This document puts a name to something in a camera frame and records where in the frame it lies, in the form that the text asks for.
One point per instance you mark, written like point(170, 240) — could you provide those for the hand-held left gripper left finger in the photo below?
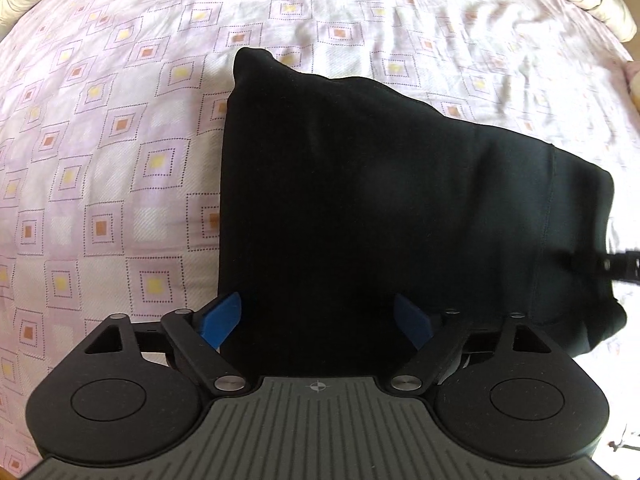
point(220, 317)

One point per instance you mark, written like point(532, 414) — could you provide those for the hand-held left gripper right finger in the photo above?
point(412, 317)

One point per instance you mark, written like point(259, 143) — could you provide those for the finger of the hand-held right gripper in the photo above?
point(620, 264)

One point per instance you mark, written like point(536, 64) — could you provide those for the black pants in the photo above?
point(375, 185)

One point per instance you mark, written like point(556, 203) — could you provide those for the pale pink soft object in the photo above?
point(633, 77)

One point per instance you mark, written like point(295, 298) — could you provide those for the pink patterned bed sheet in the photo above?
point(125, 110)

